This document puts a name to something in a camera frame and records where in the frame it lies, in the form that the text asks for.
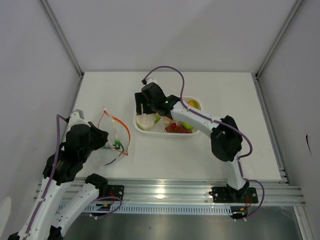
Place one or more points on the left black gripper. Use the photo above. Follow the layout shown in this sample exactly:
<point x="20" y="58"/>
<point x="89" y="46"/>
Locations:
<point x="102" y="135"/>

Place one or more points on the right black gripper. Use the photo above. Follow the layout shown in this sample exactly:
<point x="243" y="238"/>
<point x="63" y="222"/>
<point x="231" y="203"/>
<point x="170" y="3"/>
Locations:
<point x="139" y="100"/>

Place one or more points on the clear orange zip top bag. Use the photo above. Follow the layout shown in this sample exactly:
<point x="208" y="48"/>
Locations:
<point x="117" y="129"/>

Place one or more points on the green leafy vegetable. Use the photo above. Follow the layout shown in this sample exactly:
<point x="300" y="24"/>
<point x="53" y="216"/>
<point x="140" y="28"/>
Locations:
<point x="114" y="152"/>

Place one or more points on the red grape bunch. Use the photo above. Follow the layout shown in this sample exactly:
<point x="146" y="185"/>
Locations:
<point x="173" y="127"/>

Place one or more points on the green yellow mango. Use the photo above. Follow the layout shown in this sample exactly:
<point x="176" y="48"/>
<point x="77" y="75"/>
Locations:
<point x="194" y="104"/>

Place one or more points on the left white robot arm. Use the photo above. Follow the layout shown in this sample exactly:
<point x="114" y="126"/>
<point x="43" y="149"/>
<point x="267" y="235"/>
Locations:
<point x="46" y="222"/>

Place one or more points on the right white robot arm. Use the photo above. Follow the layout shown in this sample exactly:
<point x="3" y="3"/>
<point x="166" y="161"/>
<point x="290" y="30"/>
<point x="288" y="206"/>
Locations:
<point x="225" y="137"/>

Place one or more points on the white perforated plastic basket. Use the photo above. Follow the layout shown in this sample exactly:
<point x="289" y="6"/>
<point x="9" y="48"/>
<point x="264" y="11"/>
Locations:
<point x="159" y="129"/>

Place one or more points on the green apple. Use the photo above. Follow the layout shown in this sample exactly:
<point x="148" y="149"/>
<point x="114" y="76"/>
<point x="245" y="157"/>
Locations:
<point x="186" y="126"/>

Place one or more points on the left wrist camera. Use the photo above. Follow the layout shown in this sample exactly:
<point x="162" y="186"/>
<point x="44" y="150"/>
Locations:
<point x="76" y="118"/>

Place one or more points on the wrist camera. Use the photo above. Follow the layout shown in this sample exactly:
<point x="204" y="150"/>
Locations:
<point x="149" y="80"/>
<point x="76" y="118"/>

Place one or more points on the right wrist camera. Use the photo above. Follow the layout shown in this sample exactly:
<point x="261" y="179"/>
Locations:
<point x="149" y="80"/>

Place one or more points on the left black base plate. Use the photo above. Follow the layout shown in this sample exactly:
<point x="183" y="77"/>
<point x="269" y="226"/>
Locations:
<point x="116" y="191"/>

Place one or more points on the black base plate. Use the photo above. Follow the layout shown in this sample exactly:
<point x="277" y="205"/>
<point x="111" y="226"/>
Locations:
<point x="225" y="194"/>
<point x="116" y="191"/>

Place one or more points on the slotted cable duct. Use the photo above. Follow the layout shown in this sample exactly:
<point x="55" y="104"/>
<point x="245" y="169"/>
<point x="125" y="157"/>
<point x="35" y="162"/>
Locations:
<point x="174" y="209"/>

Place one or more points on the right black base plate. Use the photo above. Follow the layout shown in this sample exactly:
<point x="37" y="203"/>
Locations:
<point x="225" y="194"/>

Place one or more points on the left aluminium frame post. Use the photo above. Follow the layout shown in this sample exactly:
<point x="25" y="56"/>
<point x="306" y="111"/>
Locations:
<point x="52" y="19"/>

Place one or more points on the aluminium frame post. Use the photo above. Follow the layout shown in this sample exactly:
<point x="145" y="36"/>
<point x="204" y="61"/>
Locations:
<point x="52" y="19"/>
<point x="282" y="33"/>

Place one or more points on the aluminium rail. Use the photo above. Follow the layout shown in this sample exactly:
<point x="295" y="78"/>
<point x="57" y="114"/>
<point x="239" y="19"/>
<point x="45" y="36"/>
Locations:
<point x="189" y="192"/>

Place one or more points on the right aluminium frame post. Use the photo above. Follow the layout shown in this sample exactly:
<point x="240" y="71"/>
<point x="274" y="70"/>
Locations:
<point x="282" y="33"/>

